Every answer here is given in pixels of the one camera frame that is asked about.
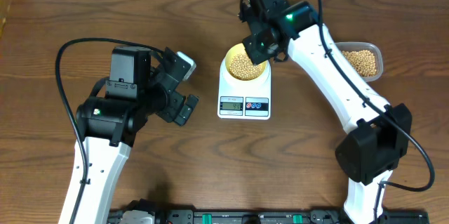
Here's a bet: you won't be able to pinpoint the clear plastic container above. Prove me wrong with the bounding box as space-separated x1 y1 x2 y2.
335 42 383 82

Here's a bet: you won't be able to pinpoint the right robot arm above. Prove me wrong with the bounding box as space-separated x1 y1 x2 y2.
239 0 412 223

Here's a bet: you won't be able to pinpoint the soybeans in container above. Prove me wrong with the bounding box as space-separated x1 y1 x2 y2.
342 50 377 77

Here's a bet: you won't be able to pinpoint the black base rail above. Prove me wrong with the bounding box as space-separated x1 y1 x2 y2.
107 198 431 224

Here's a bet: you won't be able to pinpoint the soybeans in bowl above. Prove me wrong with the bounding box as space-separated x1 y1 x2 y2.
229 53 263 81

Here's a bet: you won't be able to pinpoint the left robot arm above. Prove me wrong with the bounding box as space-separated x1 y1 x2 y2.
59 46 199 223

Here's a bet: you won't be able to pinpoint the yellow bowl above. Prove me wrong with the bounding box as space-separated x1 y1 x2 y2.
224 44 267 78

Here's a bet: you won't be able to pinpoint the white digital kitchen scale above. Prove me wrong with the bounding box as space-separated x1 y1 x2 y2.
217 59 272 120

